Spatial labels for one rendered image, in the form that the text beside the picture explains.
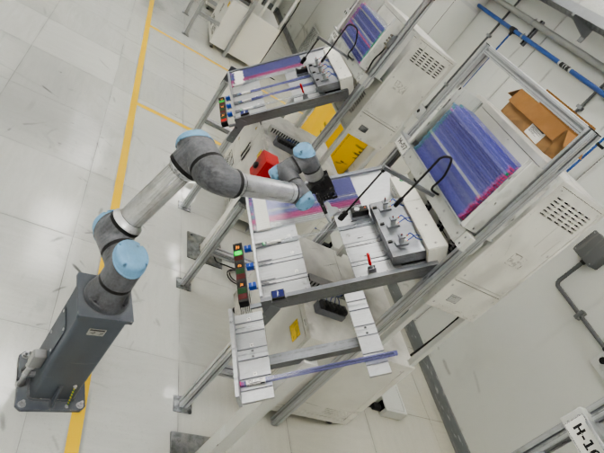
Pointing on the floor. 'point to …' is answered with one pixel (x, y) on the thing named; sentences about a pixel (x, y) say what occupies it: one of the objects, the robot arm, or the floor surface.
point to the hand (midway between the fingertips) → (326, 213)
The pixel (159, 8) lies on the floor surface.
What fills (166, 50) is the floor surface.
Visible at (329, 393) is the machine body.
